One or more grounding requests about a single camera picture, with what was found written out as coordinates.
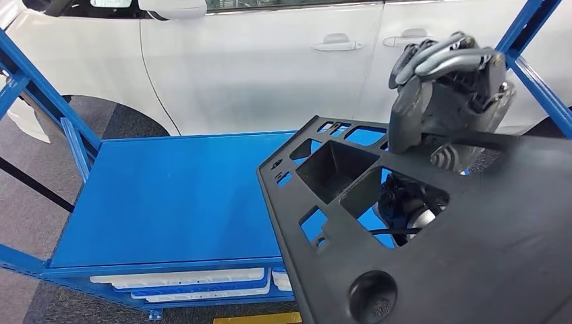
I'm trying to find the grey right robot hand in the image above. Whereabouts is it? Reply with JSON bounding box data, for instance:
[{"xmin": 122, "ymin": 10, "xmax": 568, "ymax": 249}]
[{"xmin": 387, "ymin": 31, "xmax": 517, "ymax": 156}]

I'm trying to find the black plastic car panel part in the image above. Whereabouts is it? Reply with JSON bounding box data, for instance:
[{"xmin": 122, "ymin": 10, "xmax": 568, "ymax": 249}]
[{"xmin": 256, "ymin": 115, "xmax": 572, "ymax": 324}]

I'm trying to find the white car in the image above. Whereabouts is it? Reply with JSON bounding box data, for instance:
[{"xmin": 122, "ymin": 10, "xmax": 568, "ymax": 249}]
[{"xmin": 0, "ymin": 0, "xmax": 572, "ymax": 144}]

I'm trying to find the white car door handle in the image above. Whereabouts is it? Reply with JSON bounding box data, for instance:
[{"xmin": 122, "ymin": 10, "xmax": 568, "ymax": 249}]
[
  {"xmin": 310, "ymin": 32, "xmax": 364, "ymax": 53},
  {"xmin": 382, "ymin": 27, "xmax": 432, "ymax": 49}
]

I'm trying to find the blue metal shelf rack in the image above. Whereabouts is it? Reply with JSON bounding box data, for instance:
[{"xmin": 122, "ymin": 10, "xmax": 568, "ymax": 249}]
[{"xmin": 0, "ymin": 0, "xmax": 572, "ymax": 321}]

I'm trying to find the white plastic bin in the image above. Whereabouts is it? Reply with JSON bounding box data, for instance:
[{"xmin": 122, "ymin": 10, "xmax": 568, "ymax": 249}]
[
  {"xmin": 89, "ymin": 267, "xmax": 267, "ymax": 290},
  {"xmin": 144, "ymin": 286, "xmax": 272, "ymax": 304},
  {"xmin": 272, "ymin": 271, "xmax": 294, "ymax": 293}
]

